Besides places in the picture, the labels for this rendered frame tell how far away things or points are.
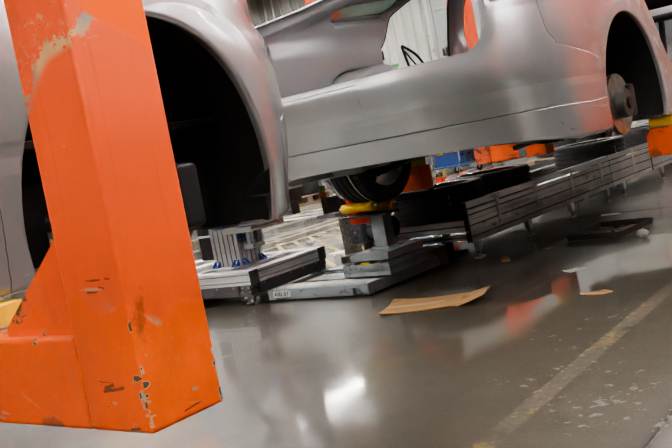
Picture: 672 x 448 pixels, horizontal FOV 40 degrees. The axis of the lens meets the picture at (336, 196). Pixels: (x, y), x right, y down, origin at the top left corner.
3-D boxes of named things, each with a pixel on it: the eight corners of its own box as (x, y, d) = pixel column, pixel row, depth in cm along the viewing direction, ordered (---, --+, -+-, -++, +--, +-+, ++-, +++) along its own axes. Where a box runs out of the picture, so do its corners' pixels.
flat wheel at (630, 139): (664, 142, 1012) (661, 121, 1010) (690, 141, 946) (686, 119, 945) (607, 153, 1009) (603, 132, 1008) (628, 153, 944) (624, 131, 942)
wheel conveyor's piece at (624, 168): (616, 199, 795) (608, 155, 793) (527, 209, 849) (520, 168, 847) (655, 182, 872) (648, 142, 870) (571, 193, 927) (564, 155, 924)
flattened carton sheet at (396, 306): (481, 303, 458) (480, 297, 458) (378, 316, 477) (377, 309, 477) (491, 291, 486) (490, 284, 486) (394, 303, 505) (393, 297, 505)
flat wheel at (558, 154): (638, 160, 834) (633, 134, 833) (567, 173, 833) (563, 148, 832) (614, 159, 900) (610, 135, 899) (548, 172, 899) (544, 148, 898)
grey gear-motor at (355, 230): (403, 262, 602) (393, 210, 600) (353, 266, 628) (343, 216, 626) (418, 256, 616) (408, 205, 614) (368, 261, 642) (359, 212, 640)
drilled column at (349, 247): (358, 269, 670) (347, 213, 668) (347, 270, 676) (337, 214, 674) (366, 266, 678) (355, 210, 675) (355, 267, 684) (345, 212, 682)
